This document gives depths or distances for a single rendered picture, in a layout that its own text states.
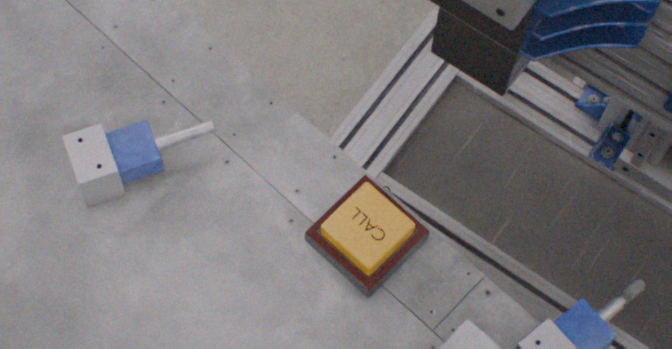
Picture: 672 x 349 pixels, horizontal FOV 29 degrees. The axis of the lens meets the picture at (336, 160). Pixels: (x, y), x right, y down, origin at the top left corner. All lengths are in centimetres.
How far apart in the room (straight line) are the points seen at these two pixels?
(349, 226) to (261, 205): 9
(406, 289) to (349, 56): 105
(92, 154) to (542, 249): 84
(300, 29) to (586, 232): 64
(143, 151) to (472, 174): 78
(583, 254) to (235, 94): 75
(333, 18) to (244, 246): 107
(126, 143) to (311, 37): 104
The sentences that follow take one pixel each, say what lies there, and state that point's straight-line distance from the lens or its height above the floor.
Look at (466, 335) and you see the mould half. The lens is 105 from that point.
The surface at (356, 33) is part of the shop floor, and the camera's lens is 218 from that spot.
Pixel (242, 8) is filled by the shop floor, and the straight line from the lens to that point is 220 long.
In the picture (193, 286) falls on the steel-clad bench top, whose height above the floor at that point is 80.
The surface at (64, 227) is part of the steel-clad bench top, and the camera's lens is 118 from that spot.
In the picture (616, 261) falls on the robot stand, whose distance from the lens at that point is 184.
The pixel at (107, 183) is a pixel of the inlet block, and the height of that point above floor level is 84.
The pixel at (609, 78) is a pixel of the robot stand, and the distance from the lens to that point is 137.
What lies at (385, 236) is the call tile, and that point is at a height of 84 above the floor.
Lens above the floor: 189
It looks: 66 degrees down
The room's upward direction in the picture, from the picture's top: 4 degrees clockwise
